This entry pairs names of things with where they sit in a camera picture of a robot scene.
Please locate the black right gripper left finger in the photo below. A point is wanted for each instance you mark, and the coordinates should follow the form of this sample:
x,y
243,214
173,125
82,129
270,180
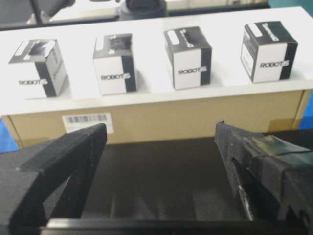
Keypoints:
x,y
51,179

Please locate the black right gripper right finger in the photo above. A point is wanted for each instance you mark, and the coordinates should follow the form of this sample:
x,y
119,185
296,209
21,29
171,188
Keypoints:
x,y
271,178

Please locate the black dynamixel box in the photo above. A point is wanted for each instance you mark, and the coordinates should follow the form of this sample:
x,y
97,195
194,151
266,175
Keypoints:
x,y
268,51
113,62
38,69
190,57

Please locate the black base box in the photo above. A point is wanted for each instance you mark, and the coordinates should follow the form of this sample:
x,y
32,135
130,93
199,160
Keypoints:
x,y
163,180

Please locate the white base box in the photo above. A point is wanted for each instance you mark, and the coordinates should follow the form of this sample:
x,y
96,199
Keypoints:
x,y
157,111

